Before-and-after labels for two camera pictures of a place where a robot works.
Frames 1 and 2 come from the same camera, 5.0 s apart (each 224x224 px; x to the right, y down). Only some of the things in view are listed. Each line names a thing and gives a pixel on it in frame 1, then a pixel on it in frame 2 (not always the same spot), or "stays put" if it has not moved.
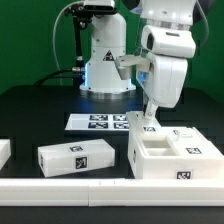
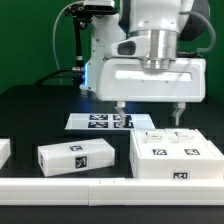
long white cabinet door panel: x=134 y=119 to x=153 y=143
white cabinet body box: x=174 y=153 stays put
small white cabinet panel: x=188 y=142 stays put
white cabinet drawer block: x=75 y=156 stays put
